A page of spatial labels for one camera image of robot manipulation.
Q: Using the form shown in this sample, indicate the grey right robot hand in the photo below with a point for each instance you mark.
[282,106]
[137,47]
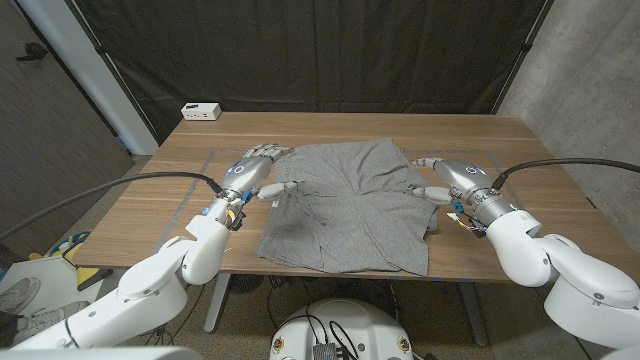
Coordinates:
[462,180]

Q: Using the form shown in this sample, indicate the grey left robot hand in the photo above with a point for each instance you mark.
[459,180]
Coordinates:
[245,175]

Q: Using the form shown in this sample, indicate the grey fabric shorts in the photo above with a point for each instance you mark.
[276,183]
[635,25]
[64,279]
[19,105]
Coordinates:
[350,210]

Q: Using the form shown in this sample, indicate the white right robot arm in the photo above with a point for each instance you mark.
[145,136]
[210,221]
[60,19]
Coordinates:
[575,280]

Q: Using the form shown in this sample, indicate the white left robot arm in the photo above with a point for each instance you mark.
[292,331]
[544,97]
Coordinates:
[145,295]

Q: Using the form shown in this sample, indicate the black round fan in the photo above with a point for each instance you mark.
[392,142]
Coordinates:
[245,284]

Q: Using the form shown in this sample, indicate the grey table leg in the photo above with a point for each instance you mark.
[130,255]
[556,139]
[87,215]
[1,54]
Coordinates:
[474,315]
[216,305]

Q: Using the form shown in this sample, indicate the black backdrop curtain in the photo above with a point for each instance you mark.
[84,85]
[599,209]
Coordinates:
[310,55]

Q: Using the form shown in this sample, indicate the black backdrop stand pole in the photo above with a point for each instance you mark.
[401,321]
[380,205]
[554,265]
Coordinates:
[101,50]
[525,50]

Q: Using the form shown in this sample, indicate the white pillar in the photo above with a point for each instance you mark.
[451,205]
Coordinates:
[100,85]

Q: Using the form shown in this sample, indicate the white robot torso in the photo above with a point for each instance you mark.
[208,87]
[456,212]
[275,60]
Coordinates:
[345,325]

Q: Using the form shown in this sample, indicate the dark wood grain door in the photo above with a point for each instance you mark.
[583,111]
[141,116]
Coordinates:
[45,140]

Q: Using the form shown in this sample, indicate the white floor box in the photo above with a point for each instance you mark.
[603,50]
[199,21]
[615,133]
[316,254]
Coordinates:
[60,280]

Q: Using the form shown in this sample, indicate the grey sneaker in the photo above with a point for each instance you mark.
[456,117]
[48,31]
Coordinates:
[45,320]
[20,292]

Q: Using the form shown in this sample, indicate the dark trouser leg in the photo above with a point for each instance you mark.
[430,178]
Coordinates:
[7,330]

